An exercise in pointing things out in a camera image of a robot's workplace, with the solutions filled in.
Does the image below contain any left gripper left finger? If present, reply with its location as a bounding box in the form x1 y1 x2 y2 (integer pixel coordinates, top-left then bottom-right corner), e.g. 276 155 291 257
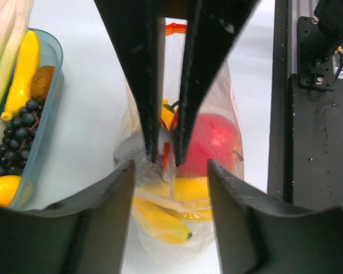
0 161 135 274

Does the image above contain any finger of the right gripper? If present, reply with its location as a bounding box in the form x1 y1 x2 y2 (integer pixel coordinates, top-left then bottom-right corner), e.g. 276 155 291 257
95 0 165 162
173 0 258 166

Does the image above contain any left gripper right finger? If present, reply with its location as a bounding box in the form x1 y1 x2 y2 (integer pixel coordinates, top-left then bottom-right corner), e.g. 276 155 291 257
208 160 343 273

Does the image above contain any yellow banana bunch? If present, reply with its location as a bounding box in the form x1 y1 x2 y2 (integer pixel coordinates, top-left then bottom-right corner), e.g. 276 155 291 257
133 176 212 244

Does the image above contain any clear zip top bag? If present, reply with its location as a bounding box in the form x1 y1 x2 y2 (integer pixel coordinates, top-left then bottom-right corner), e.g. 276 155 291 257
113 19 245 265

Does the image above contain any yellow bell pepper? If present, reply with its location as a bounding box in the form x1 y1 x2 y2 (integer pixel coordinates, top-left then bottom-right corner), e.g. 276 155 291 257
161 99 179 130

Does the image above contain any red apple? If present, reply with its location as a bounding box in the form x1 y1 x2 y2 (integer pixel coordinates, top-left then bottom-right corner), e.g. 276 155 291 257
177 113 242 178

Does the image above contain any teal plastic fruit tray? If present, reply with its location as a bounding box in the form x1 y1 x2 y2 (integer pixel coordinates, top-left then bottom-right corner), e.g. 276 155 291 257
9 29 64 210

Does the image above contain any yellow mango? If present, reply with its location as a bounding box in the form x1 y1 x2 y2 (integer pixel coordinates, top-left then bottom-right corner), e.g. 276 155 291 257
0 175 21 207

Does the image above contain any dark blue grape bunch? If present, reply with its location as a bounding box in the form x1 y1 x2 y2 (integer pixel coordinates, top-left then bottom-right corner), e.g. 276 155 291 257
0 99 45 176

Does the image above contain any brown kiwi fruit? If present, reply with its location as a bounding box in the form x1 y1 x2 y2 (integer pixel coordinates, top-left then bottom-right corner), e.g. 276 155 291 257
30 65 55 100

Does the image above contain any single yellow banana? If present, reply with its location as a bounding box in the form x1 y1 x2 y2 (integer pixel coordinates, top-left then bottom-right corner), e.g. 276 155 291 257
1 30 41 122

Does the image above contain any white napa cabbage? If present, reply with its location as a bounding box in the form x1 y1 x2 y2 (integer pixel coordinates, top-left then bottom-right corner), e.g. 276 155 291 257
0 1 33 139

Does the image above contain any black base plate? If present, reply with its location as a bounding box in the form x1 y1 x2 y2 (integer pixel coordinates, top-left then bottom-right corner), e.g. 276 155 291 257
267 1 343 209

